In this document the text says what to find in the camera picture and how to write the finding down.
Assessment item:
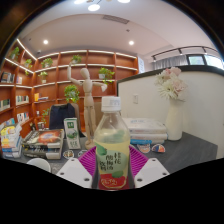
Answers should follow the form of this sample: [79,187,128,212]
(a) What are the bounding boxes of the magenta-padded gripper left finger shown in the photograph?
[56,146,98,190]

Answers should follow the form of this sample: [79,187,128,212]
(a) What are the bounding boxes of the window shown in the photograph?
[186,54,224,70]

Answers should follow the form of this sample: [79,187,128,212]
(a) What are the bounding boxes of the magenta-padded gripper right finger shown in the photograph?
[128,145,170,190]

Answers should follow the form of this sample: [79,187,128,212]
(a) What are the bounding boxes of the dark office chair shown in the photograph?
[48,102,81,131]

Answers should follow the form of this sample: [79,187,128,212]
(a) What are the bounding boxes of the black ceiling track rail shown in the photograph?
[150,45,221,63]

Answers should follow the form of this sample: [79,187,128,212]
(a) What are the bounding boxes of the brown wooden shelf unit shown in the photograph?
[0,38,139,138]

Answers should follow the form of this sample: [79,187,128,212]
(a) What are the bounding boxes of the ceiling air vent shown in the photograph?
[101,14,130,25]

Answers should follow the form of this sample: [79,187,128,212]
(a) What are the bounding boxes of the green and white carton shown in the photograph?
[63,117,82,151]

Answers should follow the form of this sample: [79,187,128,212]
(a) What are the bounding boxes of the pink and white flowers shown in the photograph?
[154,66,188,102]

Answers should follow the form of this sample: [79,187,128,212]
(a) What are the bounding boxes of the clear bottle with yellow drink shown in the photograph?
[93,96,131,191]

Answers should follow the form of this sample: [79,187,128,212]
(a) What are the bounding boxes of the tan chair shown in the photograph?
[79,101,103,133]

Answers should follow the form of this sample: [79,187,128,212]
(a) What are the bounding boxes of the branched ceiling lamp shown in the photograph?
[73,0,132,12]

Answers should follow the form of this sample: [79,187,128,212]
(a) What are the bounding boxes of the white ceramic vase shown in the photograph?
[165,98,185,142]

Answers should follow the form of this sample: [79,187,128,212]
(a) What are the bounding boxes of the grey curtain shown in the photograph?
[153,54,189,71]

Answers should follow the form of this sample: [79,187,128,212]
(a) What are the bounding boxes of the white mug with triangle pattern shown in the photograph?
[26,157,52,174]

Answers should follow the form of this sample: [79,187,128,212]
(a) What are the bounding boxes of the stack of dark books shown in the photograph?
[21,128,65,160]

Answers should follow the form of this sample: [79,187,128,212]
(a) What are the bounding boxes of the stack of colourful books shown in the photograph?
[0,122,23,159]

